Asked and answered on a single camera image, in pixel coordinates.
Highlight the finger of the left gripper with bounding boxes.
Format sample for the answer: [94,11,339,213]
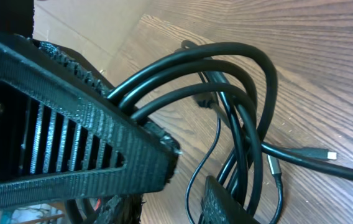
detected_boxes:
[0,32,180,210]
[36,40,114,96]

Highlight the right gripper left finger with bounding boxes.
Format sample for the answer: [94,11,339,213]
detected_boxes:
[94,194,143,224]

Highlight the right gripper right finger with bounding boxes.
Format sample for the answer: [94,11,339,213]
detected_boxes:
[201,176,259,224]

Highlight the black usb cables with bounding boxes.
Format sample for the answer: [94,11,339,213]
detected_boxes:
[106,39,353,224]

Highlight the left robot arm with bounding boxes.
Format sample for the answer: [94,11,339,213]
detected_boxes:
[0,1,179,223]

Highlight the cardboard wall panel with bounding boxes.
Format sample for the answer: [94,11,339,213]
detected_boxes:
[34,0,152,77]

